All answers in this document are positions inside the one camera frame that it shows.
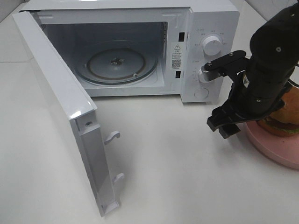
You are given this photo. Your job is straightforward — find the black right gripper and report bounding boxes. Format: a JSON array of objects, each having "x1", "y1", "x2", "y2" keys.
[{"x1": 207, "y1": 77, "x2": 284, "y2": 139}]

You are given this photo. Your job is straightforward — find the round white door button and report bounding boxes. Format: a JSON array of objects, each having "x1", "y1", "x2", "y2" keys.
[{"x1": 194, "y1": 88, "x2": 209, "y2": 100}]

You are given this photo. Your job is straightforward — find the burger with brown bun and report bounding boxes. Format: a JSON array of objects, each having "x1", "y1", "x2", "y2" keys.
[{"x1": 257, "y1": 86, "x2": 299, "y2": 137}]

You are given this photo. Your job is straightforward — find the pink round plate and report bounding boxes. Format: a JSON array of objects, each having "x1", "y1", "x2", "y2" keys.
[{"x1": 244, "y1": 121, "x2": 299, "y2": 170}]

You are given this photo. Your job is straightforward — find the white microwave door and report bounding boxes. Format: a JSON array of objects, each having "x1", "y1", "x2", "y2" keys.
[{"x1": 13, "y1": 11, "x2": 124, "y2": 217}]

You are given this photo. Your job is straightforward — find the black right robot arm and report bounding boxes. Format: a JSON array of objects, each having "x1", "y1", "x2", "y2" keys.
[{"x1": 202, "y1": 4, "x2": 299, "y2": 139}]

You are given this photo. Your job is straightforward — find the lower white timer knob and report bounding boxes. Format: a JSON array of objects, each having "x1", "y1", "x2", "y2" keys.
[{"x1": 198, "y1": 67, "x2": 210, "y2": 83}]

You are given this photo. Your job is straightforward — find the upper white power knob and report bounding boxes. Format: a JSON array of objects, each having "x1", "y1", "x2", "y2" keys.
[{"x1": 202, "y1": 35, "x2": 222, "y2": 56}]

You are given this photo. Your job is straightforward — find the white warning label sticker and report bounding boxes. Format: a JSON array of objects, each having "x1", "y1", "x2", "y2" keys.
[{"x1": 170, "y1": 42, "x2": 185, "y2": 70}]

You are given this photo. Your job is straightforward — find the glass microwave turntable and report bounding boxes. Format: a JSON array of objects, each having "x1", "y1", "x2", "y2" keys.
[{"x1": 75, "y1": 40, "x2": 158, "y2": 85}]

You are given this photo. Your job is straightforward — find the white microwave oven body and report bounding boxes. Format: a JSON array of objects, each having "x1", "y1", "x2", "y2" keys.
[{"x1": 18, "y1": 0, "x2": 239, "y2": 103}]

